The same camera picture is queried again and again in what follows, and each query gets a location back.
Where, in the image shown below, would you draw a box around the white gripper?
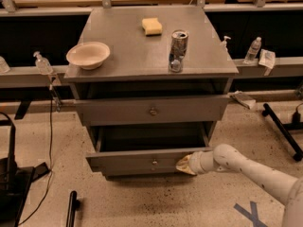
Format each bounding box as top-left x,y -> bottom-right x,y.
176,151 -> 218,175

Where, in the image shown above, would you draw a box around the grey drawer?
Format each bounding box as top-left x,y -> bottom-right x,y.
75,96 -> 229,126
86,123 -> 209,178

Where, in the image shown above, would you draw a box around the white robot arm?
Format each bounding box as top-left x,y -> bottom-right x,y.
176,144 -> 303,227

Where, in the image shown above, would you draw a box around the grey top drawer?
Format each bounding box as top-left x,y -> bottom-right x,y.
75,96 -> 229,126

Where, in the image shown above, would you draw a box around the grey drawer cabinet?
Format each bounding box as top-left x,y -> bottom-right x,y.
63,5 -> 240,180

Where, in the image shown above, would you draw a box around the folded cloth on ledge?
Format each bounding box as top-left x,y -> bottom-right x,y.
230,91 -> 256,109

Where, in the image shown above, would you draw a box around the black stand leg right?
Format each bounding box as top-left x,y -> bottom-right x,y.
262,103 -> 303,162

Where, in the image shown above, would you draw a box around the black bar bottom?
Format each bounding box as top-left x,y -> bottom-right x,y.
65,190 -> 80,227

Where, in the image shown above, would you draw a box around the right hand sanitizer bottle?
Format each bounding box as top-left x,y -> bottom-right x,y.
221,36 -> 231,52

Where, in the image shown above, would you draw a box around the hand sanitizer bottle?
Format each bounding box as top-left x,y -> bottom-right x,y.
221,36 -> 231,52
33,51 -> 53,75

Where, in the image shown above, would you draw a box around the silver drink can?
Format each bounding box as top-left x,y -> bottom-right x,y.
169,29 -> 188,73

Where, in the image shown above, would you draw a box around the white paper packet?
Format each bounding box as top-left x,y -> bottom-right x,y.
258,49 -> 276,69

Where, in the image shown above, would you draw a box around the clear water bottle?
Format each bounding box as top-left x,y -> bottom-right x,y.
243,37 -> 261,64

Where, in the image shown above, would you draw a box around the yellow sponge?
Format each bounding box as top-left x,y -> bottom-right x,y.
142,18 -> 162,36

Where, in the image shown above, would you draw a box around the beige bowl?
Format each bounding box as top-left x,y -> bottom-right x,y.
66,42 -> 111,70

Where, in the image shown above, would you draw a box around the black stand base left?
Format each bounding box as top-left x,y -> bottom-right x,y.
0,113 -> 50,227

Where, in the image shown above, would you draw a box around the left hand sanitizer bottle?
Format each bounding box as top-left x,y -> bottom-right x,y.
33,51 -> 53,75

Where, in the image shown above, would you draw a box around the black cable left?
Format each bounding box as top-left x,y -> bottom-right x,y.
18,76 -> 62,226

